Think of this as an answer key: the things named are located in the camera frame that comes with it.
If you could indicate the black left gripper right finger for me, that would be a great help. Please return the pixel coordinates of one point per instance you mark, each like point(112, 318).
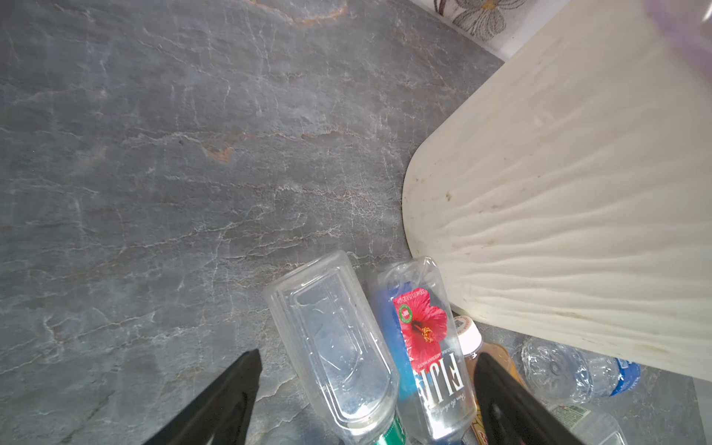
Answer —
point(510, 414)

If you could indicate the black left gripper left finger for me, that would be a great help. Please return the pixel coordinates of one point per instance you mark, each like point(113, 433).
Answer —
point(221, 413)

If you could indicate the clear bottle red blue label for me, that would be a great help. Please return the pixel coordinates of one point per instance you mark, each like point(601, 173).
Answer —
point(436, 402)

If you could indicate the clear square bottle green band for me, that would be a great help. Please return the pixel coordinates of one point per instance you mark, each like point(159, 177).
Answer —
point(337, 350)

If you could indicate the white ribbed waste bin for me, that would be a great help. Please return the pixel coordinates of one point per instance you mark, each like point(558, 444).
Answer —
point(570, 197)

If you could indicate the pink plastic bin liner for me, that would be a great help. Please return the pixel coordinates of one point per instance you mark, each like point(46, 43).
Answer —
point(687, 26)

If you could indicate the clear square bottle centre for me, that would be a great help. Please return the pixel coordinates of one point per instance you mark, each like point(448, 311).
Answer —
point(590, 427)

